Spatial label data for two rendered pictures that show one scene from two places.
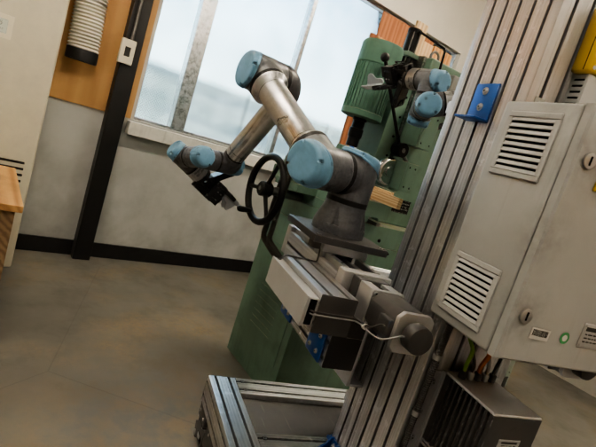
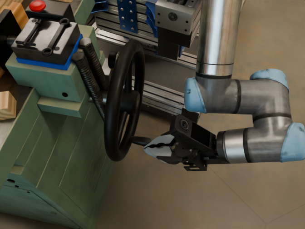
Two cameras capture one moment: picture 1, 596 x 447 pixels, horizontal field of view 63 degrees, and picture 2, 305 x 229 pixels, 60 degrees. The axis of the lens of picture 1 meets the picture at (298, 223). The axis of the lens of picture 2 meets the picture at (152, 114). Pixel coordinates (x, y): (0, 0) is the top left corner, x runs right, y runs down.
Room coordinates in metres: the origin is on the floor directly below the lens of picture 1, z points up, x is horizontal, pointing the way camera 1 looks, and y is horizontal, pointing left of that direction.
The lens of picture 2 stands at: (2.11, 0.47, 1.34)
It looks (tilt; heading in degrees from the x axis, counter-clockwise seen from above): 58 degrees down; 226
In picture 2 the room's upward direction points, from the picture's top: straight up
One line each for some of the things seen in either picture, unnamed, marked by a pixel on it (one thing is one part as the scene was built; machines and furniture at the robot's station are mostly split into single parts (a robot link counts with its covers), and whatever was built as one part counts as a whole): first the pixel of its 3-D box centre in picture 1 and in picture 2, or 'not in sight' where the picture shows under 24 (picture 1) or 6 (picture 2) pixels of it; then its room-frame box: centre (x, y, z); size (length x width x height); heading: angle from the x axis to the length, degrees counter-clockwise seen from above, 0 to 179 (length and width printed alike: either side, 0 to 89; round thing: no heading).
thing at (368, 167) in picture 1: (353, 174); not in sight; (1.34, -0.11, 0.98); 0.13 x 0.12 x 0.14; 134
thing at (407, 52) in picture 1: (410, 50); not in sight; (2.17, -0.23, 1.53); 0.08 x 0.08 x 0.17; 35
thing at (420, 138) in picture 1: (422, 130); not in sight; (2.09, -0.38, 1.22); 0.09 x 0.08 x 0.15; 125
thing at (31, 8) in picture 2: not in sight; (37, 6); (1.96, 0.00, 1.02); 0.03 x 0.03 x 0.01
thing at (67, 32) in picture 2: not in sight; (49, 31); (1.97, 0.04, 0.99); 0.13 x 0.11 x 0.06; 35
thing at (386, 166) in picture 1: (388, 171); not in sight; (2.07, -0.29, 1.02); 0.12 x 0.03 x 0.12; 125
